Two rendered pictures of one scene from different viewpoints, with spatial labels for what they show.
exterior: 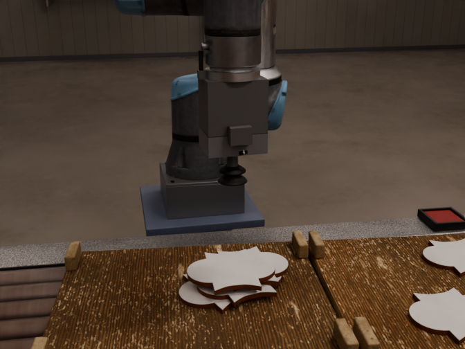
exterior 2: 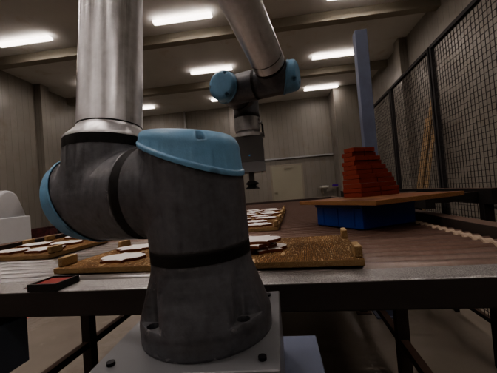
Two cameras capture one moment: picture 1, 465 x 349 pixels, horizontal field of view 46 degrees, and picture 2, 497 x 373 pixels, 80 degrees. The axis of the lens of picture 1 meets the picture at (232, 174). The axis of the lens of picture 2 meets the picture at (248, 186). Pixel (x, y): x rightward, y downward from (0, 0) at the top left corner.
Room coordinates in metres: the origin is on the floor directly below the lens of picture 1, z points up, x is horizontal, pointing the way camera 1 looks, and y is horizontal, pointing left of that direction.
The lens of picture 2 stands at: (1.57, 0.25, 1.10)
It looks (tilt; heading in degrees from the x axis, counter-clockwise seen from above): 1 degrees up; 198
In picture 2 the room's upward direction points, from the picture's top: 5 degrees counter-clockwise
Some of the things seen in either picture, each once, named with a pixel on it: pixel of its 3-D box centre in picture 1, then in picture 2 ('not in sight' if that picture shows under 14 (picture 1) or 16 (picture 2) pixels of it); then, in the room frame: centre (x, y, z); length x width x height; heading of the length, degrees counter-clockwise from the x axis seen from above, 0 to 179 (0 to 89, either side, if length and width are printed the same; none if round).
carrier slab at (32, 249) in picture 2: not in sight; (40, 246); (0.61, -1.04, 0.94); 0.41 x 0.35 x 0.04; 99
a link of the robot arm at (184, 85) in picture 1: (199, 102); (189, 185); (1.26, 0.08, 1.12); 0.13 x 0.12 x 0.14; 84
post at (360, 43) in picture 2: not in sight; (372, 172); (-1.12, 0.50, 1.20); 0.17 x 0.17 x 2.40; 9
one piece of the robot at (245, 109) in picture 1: (232, 111); (251, 153); (0.73, 0.00, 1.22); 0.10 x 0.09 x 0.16; 15
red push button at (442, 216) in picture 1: (443, 219); (54, 283); (1.03, -0.43, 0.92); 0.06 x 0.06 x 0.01; 9
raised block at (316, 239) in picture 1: (315, 244); not in sight; (0.87, -0.15, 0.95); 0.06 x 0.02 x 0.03; 6
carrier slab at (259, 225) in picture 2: not in sight; (241, 223); (0.08, -0.28, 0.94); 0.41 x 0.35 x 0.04; 99
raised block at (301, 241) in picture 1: (299, 244); not in sight; (0.87, -0.12, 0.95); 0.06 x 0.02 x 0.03; 6
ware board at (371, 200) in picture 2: not in sight; (373, 198); (0.08, 0.39, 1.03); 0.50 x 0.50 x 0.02; 41
